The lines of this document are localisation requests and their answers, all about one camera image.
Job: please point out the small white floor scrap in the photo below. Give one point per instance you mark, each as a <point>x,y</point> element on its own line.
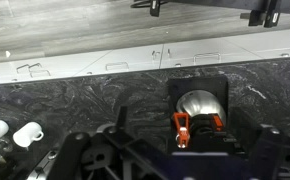
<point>7,53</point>

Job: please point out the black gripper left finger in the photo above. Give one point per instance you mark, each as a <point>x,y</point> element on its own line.
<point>72,150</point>

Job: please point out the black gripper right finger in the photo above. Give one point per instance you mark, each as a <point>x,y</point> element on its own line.
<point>268,153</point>

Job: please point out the white lower cabinet row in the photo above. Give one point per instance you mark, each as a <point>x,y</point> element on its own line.
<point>135,60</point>

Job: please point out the black boxy countertop stand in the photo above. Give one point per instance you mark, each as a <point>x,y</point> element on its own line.
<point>198,83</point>

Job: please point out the black robot stand frame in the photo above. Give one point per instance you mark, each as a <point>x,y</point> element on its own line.
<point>256,16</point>

